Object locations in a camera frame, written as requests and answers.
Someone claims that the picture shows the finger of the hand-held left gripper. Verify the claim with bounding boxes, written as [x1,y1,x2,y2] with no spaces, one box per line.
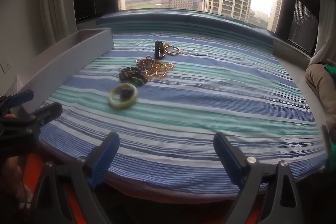
[0,102,63,135]
[0,90,35,115]

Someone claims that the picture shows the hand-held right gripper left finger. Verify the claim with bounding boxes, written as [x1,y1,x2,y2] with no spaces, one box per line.
[29,132,121,224]

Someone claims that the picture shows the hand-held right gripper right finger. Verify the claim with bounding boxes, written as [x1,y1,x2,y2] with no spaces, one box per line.
[213,132,306,224]

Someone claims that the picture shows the pale green jade bangle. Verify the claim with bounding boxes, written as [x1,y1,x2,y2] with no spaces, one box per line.
[109,83,138,109]

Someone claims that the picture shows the dark green brown bead bracelet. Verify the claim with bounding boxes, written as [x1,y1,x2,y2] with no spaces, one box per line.
[119,66,147,86]

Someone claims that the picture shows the amber bead necklace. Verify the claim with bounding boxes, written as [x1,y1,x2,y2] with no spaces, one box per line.
[143,61,175,80]

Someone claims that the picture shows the person's left hand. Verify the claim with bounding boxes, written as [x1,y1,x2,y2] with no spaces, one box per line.
[0,157,25,210]

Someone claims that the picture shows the grey side panel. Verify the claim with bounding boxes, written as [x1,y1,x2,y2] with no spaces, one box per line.
[18,28,114,114]

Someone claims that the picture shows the blue green striped bed sheet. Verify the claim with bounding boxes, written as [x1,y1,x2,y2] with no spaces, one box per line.
[37,9,328,199]

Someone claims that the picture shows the beige cloth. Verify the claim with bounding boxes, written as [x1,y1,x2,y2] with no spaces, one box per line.
[304,63,336,119]

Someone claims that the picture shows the green cloth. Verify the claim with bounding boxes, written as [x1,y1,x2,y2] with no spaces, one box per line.
[323,61,336,75]

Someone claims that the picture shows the low brown building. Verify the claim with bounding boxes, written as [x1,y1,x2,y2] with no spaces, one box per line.
[161,0,204,10]

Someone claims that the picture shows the white wall socket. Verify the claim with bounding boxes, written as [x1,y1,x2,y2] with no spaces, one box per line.
[0,57,12,73]

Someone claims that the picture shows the red brown bead bracelet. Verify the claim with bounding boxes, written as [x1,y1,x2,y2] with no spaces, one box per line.
[136,55,158,69]

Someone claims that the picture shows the gold bracelet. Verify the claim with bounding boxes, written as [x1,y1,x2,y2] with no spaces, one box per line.
[164,45,181,56]

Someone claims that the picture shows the black bracelet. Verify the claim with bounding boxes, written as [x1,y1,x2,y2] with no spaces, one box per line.
[154,40,166,59]

